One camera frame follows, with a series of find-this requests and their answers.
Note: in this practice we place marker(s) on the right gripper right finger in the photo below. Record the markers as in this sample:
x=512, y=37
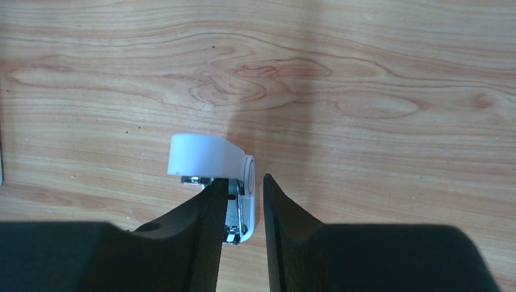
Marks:
x=305, y=254

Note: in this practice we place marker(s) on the small white stapler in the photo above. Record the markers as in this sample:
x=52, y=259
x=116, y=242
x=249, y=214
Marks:
x=199, y=159

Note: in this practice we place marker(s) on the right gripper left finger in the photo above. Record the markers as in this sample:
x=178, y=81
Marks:
x=178, y=251

